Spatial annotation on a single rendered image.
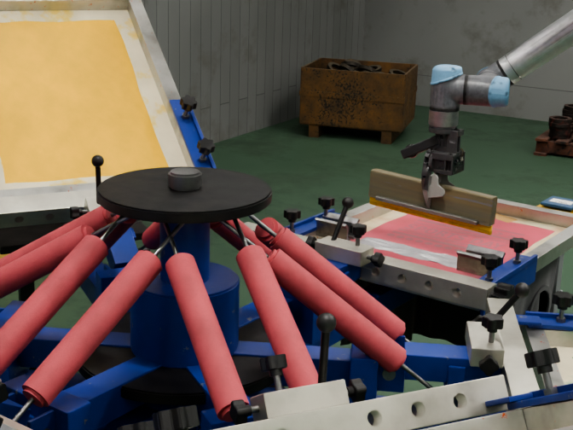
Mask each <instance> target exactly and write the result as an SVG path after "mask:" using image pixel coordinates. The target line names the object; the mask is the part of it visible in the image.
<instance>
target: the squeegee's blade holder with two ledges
mask: <svg viewBox="0 0 573 430"><path fill-rule="evenodd" d="M375 200H379V201H383V202H386V203H390V204H393V205H397V206H403V207H406V208H409V209H413V210H416V211H420V212H426V213H430V214H433V215H437V216H440V217H444V218H450V219H453V220H457V221H461V222H464V223H468V224H473V225H478V222H479V220H476V219H472V218H466V217H462V216H459V215H455V214H452V213H448V212H442V211H438V210H435V209H431V208H427V207H424V206H418V205H415V204H411V203H407V202H404V201H400V200H394V199H391V198H387V197H384V196H380V195H377V196H376V197H375Z"/></svg>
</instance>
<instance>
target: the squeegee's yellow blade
mask: <svg viewBox="0 0 573 430"><path fill-rule="evenodd" d="M370 201H374V202H378V203H381V204H385V205H388V206H393V207H397V208H401V209H404V210H408V211H411V212H417V213H421V214H425V215H428V216H432V217H434V218H440V219H444V220H448V221H451V222H455V223H458V224H464V225H468V226H472V227H475V228H478V229H481V230H487V231H492V229H493V225H491V226H489V227H488V226H484V225H481V224H478V225H473V224H468V223H464V222H461V221H457V220H453V219H450V218H444V217H440V216H437V215H433V214H430V213H426V212H420V211H416V210H413V209H409V208H406V207H403V206H397V205H393V204H390V203H386V202H383V201H379V200H375V198H373V197H370Z"/></svg>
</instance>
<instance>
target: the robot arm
mask: <svg viewBox="0 0 573 430"><path fill-rule="evenodd" d="M572 45H573V9H572V10H571V11H570V12H568V13H567V14H565V15H563V16H562V17H561V18H559V19H558V20H556V21H554V23H552V24H551V25H549V26H547V27H546V28H544V29H543V30H541V31H540V32H538V33H537V34H536V35H535V36H533V37H532V38H530V39H528V40H527V41H525V42H524V43H522V44H520V45H519V46H518V47H517V48H515V49H513V50H512V51H510V52H509V53H508V54H506V55H504V56H503V57H501V58H500V59H499V60H498V61H496V62H494V63H493V64H491V65H490V66H488V67H485V68H483V69H482V70H480V71H479V72H478V73H477V75H466V74H463V72H462V67H460V66H456V65H447V64H443V65H437V66H435V67H433V69H432V75H431V96H430V108H429V119H428V124H429V132H431V133H436V135H435V136H433V137H430V138H427V139H425V140H424V141H421V142H418V143H416V144H409V145H408V146H407V147H406V148H404V149H402V150H401V154H402V157H403V158H404V159H406V158H414V157H416V156H417V155H418V154H419V153H422V152H424V151H426V150H427V151H426V153H425V158H424V162H423V168H422V173H421V184H422V189H423V196H424V199H425V203H426V206H427V208H431V198H438V197H444V195H445V190H444V189H443V188H442V187H441V186H440V185H439V183H442V184H447V185H450V186H454V185H453V184H452V183H451V182H450V181H449V180H448V175H449V176H453V175H454V174H457V173H459V172H462V171H464V165H465V155H466V151H463V149H462V148H461V149H460V136H462V135H464V130H463V129H457V125H458V122H459V111H460V104H463V105H473V106H485V107H492V108H496V107H506V106H507V105H508V101H509V93H510V87H511V86H512V85H513V84H515V83H517V82H518V81H519V80H520V79H522V78H524V77H526V76H527V75H529V74H530V73H532V72H534V71H535V70H536V69H537V68H539V67H541V66H542V65H544V64H545V63H547V62H548V61H550V60H551V59H552V58H554V57H555V56H557V55H559V54H561V53H562V52H564V51H565V50H567V49H568V48H569V47H571V46H572ZM461 150H462V151H461ZM432 172H434V173H433V174H431V173H432ZM454 187H455V186H454Z"/></svg>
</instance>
